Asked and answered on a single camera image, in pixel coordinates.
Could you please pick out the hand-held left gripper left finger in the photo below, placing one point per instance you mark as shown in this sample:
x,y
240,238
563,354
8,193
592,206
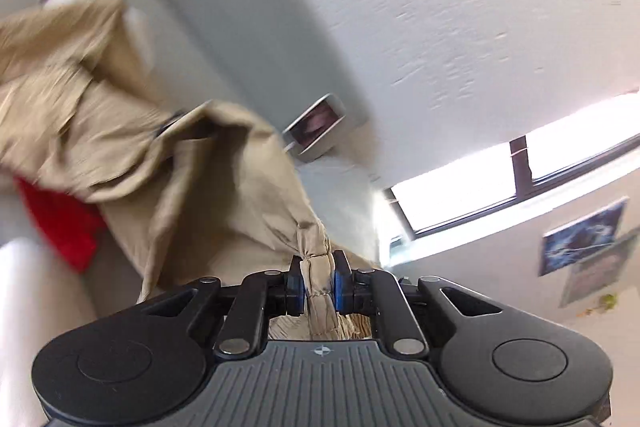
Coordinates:
x,y
298,288

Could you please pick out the smartphone in white case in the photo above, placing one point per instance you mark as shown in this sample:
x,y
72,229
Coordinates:
x,y
316,126

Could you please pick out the blue wall poster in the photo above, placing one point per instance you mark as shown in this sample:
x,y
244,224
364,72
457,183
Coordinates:
x,y
582,237

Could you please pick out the pale wall poster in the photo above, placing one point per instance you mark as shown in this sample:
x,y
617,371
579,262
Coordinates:
x,y
592,282

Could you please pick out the green yellow wall sticker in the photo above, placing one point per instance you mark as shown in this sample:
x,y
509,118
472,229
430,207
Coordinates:
x,y
606,302

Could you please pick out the off-white garment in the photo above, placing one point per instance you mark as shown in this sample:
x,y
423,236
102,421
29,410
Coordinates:
x,y
137,24

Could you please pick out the grey padded headboard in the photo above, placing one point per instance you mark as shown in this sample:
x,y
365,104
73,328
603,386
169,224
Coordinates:
x,y
240,32

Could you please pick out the window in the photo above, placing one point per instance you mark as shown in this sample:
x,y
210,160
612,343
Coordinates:
x,y
460,187

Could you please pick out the beige pants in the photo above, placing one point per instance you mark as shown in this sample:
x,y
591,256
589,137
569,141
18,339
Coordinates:
x,y
200,187

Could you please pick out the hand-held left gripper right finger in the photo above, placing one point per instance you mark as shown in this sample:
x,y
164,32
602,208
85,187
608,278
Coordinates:
x,y
341,288

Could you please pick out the red garment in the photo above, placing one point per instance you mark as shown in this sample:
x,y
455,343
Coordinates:
x,y
60,227

